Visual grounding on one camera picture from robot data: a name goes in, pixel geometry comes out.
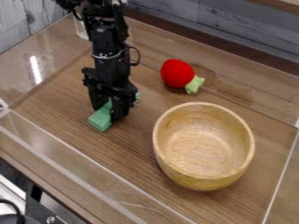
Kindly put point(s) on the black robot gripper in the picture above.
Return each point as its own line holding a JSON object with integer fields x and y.
{"x": 107, "y": 79}

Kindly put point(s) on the green rectangular block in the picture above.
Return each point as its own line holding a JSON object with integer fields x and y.
{"x": 100, "y": 118}

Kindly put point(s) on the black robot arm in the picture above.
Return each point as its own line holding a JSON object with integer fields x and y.
{"x": 105, "y": 25}

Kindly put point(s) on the light wooden bowl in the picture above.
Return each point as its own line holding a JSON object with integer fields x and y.
{"x": 203, "y": 145}

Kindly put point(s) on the red plush strawberry toy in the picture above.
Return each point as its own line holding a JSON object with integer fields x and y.
{"x": 179, "y": 76}

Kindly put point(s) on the clear acrylic corner bracket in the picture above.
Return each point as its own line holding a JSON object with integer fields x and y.
{"x": 80, "y": 26}

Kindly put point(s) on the clear acrylic tray enclosure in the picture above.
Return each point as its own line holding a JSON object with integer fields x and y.
{"x": 101, "y": 173}

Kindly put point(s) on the black metal table frame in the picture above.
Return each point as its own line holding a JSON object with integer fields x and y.
{"x": 31, "y": 199}

